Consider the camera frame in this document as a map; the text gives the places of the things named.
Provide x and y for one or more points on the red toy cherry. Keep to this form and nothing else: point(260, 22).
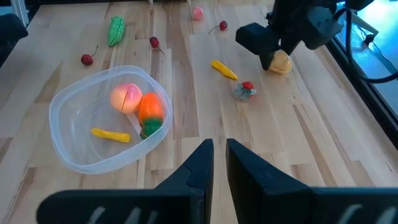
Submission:
point(154, 42)
point(223, 25)
point(87, 59)

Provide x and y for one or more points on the small pink toy ball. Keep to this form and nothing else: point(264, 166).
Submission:
point(198, 13)

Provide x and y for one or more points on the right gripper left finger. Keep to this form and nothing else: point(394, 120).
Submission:
point(196, 180)

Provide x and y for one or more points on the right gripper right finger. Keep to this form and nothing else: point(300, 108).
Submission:
point(252, 186)

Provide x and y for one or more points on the tan toy potato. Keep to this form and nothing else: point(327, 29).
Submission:
point(281, 63)

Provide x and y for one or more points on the green toy pea pod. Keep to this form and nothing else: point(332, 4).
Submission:
point(116, 31)

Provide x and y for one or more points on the clear plastic tupperware container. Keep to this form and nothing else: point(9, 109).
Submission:
point(71, 118)

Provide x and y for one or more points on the pink toy peach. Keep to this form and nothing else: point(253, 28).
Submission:
point(124, 98)

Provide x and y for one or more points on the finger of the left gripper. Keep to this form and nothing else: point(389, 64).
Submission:
point(297, 46)
point(258, 39)

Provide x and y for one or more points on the red toy strawberry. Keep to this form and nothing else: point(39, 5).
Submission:
point(245, 90)

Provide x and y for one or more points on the yellow toy banana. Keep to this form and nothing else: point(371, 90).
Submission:
point(110, 135)

